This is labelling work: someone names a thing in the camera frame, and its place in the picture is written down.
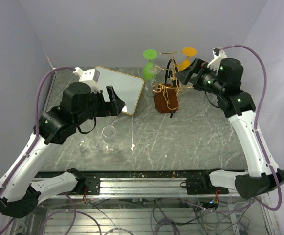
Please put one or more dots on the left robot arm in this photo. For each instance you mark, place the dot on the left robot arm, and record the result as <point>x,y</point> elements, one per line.
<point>19,194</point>

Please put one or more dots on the gold framed whiteboard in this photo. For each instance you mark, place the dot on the gold framed whiteboard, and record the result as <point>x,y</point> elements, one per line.
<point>127,87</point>

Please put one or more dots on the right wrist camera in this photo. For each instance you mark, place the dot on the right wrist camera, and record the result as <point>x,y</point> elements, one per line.
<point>218,55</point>

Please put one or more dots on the orange wine glass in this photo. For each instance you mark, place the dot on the orange wine glass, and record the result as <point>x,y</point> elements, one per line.
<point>187,52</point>

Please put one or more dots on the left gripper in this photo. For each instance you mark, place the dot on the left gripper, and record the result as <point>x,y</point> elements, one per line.
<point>115,106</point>

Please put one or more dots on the aluminium rail frame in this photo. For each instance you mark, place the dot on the aluminium rail frame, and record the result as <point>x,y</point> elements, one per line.
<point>154,184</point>

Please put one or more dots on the green wine glass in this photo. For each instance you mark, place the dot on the green wine glass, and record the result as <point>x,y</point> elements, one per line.
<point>149,55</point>

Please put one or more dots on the clear wine glass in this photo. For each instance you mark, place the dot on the clear wine glass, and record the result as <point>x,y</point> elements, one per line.
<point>96,145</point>
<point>152,72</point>
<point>109,137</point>
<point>78,143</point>

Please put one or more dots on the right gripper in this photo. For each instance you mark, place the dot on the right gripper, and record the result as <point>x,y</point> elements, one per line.
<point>198,66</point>

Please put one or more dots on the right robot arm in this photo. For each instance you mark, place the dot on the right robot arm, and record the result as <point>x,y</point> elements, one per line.
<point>263,173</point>

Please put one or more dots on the gold wire glass rack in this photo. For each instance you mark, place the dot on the gold wire glass rack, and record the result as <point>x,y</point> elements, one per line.
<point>166,94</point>

